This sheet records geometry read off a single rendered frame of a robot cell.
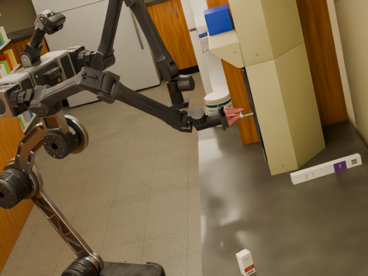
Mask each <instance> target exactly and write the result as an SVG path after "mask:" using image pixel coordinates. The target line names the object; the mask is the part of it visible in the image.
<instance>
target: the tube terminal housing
mask: <svg viewBox="0 0 368 276"><path fill-rule="evenodd" d="M228 2H229V7H230V9H231V11H232V12H231V14H232V18H233V23H234V25H235V26H234V27H235V30H236V33H237V36H238V40H239V44H240V48H241V52H242V55H243V60H244V64H245V69H246V73H247V76H248V80H249V85H250V89H251V93H252V98H253V101H254V105H255V110H256V114H257V119H258V123H259V126H260V131H261V135H262V139H263V143H264V148H265V151H266V155H267V159H268V161H267V162H268V165H269V169H270V172H271V175H276V174H281V173H285V172H288V171H293V170H297V169H299V168H300V167H302V166H303V165H304V164H306V163H307V162H308V161H309V160H311V159H312V158H313V157H314V156H316V155H317V154H318V153H319V152H321V151H322V150H323V149H324V148H325V141H324V136H323V131H322V127H321V122H320V117H319V111H318V106H317V101H316V98H315V92H314V87H313V82H312V76H311V71H310V68H309V62H308V57H307V52H306V46H305V43H304V38H303V33H302V27H301V22H300V17H299V13H298V8H297V3H296V0H228Z"/></svg>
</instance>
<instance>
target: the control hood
mask: <svg viewBox="0 0 368 276"><path fill-rule="evenodd" d="M232 25H233V24H232ZM208 42H209V51H210V52H211V53H213V54H214V55H216V56H218V57H220V58H221V59H223V60H225V61H227V62H229V63H230V64H232V65H233V66H235V67H237V68H242V67H244V66H245V64H244V60H243V55H242V51H241V48H240V44H239V40H238V36H237V33H236V30H235V27H234V25H233V30H231V31H227V32H223V33H219V34H215V35H212V36H210V35H209V32H208Z"/></svg>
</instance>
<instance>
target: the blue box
mask: <svg viewBox="0 0 368 276"><path fill-rule="evenodd" d="M204 17H205V21H206V25H207V28H208V32H209V35H210V36H212V35H216V34H219V33H223V32H227V31H231V30H233V25H232V21H231V17H230V14H229V9H228V5H227V4H225V5H221V6H218V7H214V8H210V9H206V10H204Z"/></svg>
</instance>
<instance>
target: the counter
mask: <svg viewBox="0 0 368 276"><path fill-rule="evenodd" d="M321 127H322V131H323V136H324V141H325V148H324V149H323V150H322V151H321V152H319V153H318V154H317V155H316V156H314V157H313V158H312V159H311V160H309V161H308V162H307V163H306V164H304V165H303V166H302V167H300V168H299V169H297V170H293V171H288V172H284V173H281V174H276V175H271V172H270V169H269V165H268V162H267V163H265V160H264V157H263V153H262V149H261V145H260V142H254V143H250V144H247V145H243V144H242V140H241V137H240V133H239V129H238V125H237V120H236V121H235V122H233V123H232V124H231V125H229V128H226V129H227V131H223V127H222V126H215V127H212V128H208V129H204V130H200V131H198V149H199V187H200V226H201V246H202V276H244V275H242V274H241V271H240V267H239V263H238V260H237V256H236V254H237V253H239V252H241V251H242V250H244V249H247V250H248V251H250V252H251V256H252V260H253V263H254V267H255V271H256V272H254V273H253V274H251V275H249V276H368V149H367V147H366V146H365V144H364V143H363V141H362V140H361V138H360V137H359V135H358V134H357V132H356V131H355V129H354V128H353V126H352V125H351V123H350V121H349V120H345V121H342V122H337V123H333V124H329V125H325V126H321ZM356 153H358V154H359V155H360V156H361V162H362V164H360V165H357V166H354V167H351V168H348V169H344V170H341V171H337V172H334V173H331V174H328V175H324V176H321V177H317V178H315V179H311V180H308V181H305V182H301V183H298V184H295V185H294V184H293V183H292V181H291V176H290V174H291V173H294V172H297V171H300V170H303V169H306V168H310V167H313V166H316V165H320V164H323V163H327V162H330V161H333V160H336V159H340V158H343V157H346V156H350V155H352V154H356Z"/></svg>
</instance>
